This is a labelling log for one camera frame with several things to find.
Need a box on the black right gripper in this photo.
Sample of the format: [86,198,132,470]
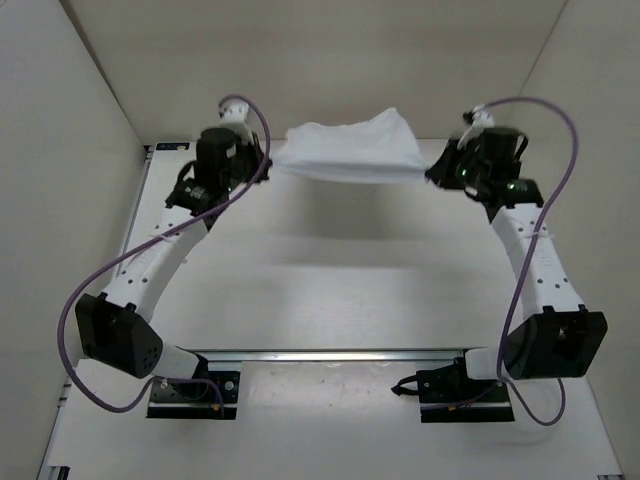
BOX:
[427,140,489,193]

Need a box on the white skirt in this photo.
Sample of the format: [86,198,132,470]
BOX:
[272,108,428,184]

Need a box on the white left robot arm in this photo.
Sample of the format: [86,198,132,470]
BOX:
[75,127,267,398]

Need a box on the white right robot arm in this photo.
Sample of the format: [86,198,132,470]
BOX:
[425,127,608,401]

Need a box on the left blue corner label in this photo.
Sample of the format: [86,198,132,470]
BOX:
[155,142,190,151]

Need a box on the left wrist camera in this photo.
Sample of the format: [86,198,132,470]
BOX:
[219,99,250,125]

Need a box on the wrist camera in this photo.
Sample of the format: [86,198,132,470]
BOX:
[219,99,250,125]
[463,104,495,129]

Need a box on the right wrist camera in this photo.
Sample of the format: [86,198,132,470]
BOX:
[463,104,495,129]

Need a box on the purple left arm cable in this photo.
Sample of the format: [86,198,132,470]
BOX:
[58,93,273,414]

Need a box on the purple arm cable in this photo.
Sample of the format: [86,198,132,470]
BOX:
[419,96,578,426]
[58,93,273,414]

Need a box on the aluminium rail across table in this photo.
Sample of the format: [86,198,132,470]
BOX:
[185,349,470,363]

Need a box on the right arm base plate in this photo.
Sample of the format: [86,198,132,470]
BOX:
[391,357,515,424]

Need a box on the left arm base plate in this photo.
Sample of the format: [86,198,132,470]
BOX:
[146,361,241,421]

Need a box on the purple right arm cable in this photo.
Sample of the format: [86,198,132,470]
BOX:
[419,96,578,426]

